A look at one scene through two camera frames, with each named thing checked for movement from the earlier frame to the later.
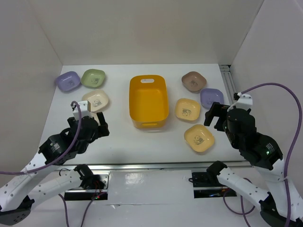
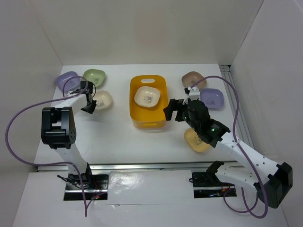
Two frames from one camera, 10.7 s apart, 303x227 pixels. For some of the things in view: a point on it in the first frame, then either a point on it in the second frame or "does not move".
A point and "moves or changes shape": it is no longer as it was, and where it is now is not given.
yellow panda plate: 187,109 moves or changes shape
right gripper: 217,109 → 174,104
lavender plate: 209,96 does not move
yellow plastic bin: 148,104 does not move
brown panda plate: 194,81 does not move
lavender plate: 67,81 does not move
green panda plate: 93,78 does not move
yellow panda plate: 199,137 does not move
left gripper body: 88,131 → 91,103
